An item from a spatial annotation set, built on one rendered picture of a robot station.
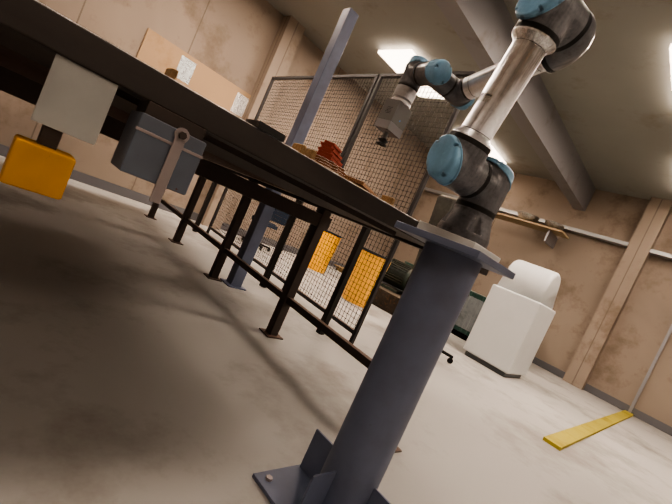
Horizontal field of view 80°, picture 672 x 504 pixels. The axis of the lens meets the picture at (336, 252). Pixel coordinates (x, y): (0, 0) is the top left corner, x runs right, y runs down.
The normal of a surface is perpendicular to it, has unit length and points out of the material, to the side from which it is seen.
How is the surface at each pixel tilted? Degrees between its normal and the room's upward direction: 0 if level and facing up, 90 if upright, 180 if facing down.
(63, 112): 90
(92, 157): 90
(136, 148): 90
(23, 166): 90
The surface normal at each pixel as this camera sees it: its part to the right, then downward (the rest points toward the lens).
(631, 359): -0.65, -0.25
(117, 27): 0.65, 0.33
